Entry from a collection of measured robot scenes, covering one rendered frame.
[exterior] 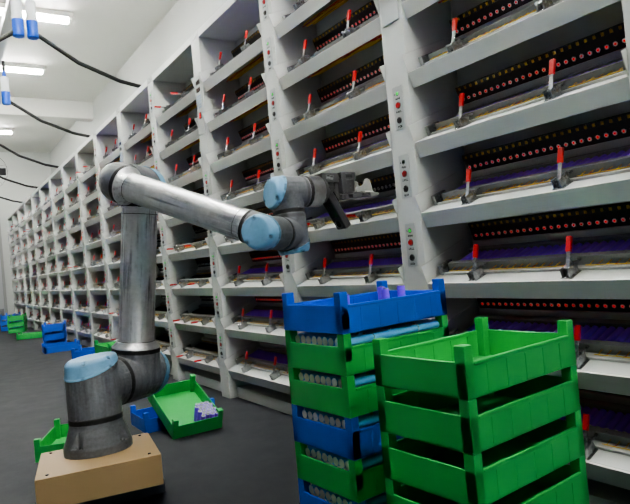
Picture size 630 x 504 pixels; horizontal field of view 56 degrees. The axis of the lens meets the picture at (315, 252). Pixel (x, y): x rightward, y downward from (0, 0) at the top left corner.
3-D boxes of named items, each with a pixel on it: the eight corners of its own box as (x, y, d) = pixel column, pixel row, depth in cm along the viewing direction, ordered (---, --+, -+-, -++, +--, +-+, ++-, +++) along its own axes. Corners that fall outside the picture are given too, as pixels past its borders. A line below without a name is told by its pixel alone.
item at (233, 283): (288, 296, 231) (274, 264, 229) (224, 296, 282) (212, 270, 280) (326, 273, 242) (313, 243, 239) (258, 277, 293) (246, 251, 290)
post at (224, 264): (230, 398, 281) (197, 29, 283) (222, 396, 289) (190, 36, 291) (267, 390, 292) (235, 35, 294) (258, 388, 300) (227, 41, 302)
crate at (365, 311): (343, 334, 112) (339, 292, 112) (284, 330, 128) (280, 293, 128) (447, 314, 130) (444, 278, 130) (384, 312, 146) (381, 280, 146)
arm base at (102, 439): (66, 464, 159) (63, 427, 160) (61, 450, 176) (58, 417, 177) (138, 448, 168) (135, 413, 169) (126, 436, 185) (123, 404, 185)
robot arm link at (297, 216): (268, 257, 160) (261, 212, 161) (288, 257, 170) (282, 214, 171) (298, 251, 156) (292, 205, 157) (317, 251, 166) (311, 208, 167)
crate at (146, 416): (145, 433, 233) (144, 413, 233) (131, 424, 249) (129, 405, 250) (216, 417, 249) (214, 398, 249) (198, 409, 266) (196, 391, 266)
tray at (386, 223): (403, 230, 173) (391, 200, 171) (296, 245, 224) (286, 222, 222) (446, 204, 184) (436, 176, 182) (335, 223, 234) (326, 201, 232)
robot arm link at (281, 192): (262, 214, 165) (257, 179, 166) (299, 213, 173) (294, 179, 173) (280, 208, 158) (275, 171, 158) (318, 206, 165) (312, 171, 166)
